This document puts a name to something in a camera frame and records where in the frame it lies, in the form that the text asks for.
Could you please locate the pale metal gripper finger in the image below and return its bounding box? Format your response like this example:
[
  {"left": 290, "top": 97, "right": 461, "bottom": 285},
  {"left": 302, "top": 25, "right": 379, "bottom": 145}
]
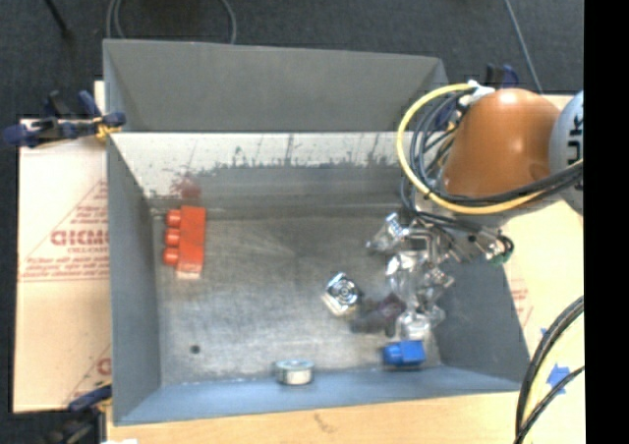
[
  {"left": 405, "top": 268, "right": 456, "bottom": 321},
  {"left": 365, "top": 212, "right": 412, "bottom": 254}
]

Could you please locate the clear glass thing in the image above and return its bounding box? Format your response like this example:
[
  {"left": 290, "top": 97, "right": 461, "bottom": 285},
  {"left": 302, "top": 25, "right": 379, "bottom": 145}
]
[{"left": 395, "top": 309, "right": 446, "bottom": 342}]

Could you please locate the dark purple toy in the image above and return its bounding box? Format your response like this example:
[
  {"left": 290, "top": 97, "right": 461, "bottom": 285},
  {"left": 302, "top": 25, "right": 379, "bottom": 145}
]
[{"left": 350, "top": 293, "right": 410, "bottom": 336}]

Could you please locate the blue plastic block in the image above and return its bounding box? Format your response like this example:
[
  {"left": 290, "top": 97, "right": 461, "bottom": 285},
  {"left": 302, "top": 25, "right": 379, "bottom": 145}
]
[{"left": 381, "top": 339, "right": 427, "bottom": 371}]

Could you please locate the silver round metal part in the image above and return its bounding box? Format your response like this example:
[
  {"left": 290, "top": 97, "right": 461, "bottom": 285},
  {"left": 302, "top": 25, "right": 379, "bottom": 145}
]
[{"left": 321, "top": 271, "right": 366, "bottom": 318}]

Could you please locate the grey metal bin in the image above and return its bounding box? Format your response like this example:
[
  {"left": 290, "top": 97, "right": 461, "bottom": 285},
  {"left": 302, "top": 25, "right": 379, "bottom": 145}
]
[{"left": 101, "top": 38, "right": 535, "bottom": 426}]

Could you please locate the red toy brick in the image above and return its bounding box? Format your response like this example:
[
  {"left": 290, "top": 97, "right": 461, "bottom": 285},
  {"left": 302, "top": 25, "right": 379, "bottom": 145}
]
[{"left": 162, "top": 205, "right": 208, "bottom": 281}]

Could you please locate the brown cardboard board, red print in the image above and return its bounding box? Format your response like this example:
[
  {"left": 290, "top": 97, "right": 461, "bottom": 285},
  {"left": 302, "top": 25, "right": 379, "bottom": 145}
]
[{"left": 11, "top": 135, "right": 114, "bottom": 415}]

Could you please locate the silver metal ring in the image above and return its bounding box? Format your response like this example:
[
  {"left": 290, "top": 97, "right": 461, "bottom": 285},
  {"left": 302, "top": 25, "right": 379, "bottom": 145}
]
[{"left": 274, "top": 359, "right": 315, "bottom": 387}]

